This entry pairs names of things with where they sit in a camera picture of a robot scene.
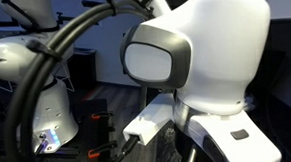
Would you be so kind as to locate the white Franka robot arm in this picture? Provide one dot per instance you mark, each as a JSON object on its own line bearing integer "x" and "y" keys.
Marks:
{"x": 217, "y": 53}

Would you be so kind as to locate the black orange bar clamp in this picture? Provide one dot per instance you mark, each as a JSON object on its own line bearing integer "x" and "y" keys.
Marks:
{"x": 102, "y": 114}
{"x": 102, "y": 148}

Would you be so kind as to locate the black bin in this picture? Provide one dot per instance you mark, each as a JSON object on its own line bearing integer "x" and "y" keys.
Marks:
{"x": 85, "y": 69}

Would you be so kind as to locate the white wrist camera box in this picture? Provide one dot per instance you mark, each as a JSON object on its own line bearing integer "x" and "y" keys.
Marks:
{"x": 147, "y": 121}

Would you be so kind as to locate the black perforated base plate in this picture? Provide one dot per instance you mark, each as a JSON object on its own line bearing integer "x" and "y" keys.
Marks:
{"x": 88, "y": 130}

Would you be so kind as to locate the black stereo camera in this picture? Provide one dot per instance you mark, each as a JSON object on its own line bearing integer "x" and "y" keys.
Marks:
{"x": 89, "y": 3}

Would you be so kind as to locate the black camera mount rod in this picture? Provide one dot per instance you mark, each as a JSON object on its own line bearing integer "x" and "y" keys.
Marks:
{"x": 65, "y": 18}

